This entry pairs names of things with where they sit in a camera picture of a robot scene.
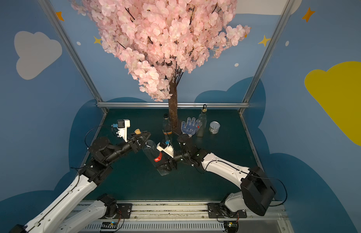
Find red bottle label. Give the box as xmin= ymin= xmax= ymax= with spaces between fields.
xmin=154 ymin=152 xmax=163 ymax=163

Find clear bottle with cork stopper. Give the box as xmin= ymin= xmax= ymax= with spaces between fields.
xmin=135 ymin=129 xmax=170 ymax=176

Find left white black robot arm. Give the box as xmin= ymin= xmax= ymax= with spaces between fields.
xmin=10 ymin=131 xmax=151 ymax=233

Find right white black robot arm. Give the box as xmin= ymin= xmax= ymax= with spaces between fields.
xmin=154 ymin=134 xmax=277 ymax=218

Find clear bottle with black cap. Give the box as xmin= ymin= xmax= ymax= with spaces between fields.
xmin=163 ymin=114 xmax=172 ymax=136

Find tall clear bottle gold stopper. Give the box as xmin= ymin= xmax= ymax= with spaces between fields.
xmin=197 ymin=104 xmax=207 ymax=137

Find blue dotted white work glove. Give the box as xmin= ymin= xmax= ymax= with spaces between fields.
xmin=181 ymin=117 xmax=199 ymax=137

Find small metal tin can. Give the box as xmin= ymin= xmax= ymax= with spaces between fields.
xmin=209 ymin=121 xmax=221 ymax=135

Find right small circuit board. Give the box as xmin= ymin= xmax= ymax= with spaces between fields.
xmin=223 ymin=221 xmax=239 ymax=233

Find small circuit board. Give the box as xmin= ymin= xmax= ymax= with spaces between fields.
xmin=223 ymin=221 xmax=239 ymax=233
xmin=100 ymin=221 xmax=119 ymax=233

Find left small circuit board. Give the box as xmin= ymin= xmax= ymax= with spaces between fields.
xmin=100 ymin=221 xmax=119 ymax=233

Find pink cherry blossom tree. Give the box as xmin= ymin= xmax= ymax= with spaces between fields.
xmin=71 ymin=0 xmax=251 ymax=129

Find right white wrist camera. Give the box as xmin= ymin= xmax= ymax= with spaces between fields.
xmin=157 ymin=140 xmax=175 ymax=158

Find aluminium back frame bar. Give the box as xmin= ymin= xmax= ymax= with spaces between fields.
xmin=96 ymin=101 xmax=250 ymax=110

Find aluminium front rail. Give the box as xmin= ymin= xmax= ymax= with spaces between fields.
xmin=68 ymin=201 xmax=294 ymax=233

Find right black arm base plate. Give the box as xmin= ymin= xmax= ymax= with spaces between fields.
xmin=207 ymin=203 xmax=247 ymax=219

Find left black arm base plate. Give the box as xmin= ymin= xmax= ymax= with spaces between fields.
xmin=112 ymin=203 xmax=133 ymax=219

